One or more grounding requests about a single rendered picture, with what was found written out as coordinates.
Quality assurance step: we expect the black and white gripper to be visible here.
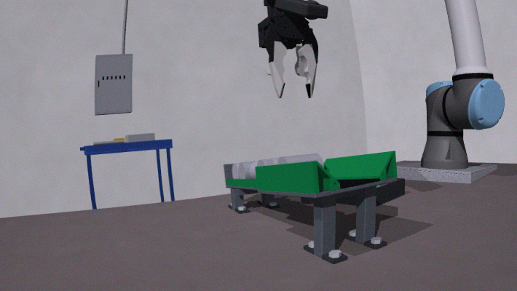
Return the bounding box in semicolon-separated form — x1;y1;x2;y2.
258;0;318;98

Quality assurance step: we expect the grey cylinder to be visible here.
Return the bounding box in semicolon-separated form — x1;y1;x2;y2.
238;162;254;179
257;159;268;167
277;154;324;167
232;163;240;179
267;158;279;166
250;161;258;179

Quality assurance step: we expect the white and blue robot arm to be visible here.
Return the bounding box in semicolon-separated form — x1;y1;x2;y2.
275;0;505;170

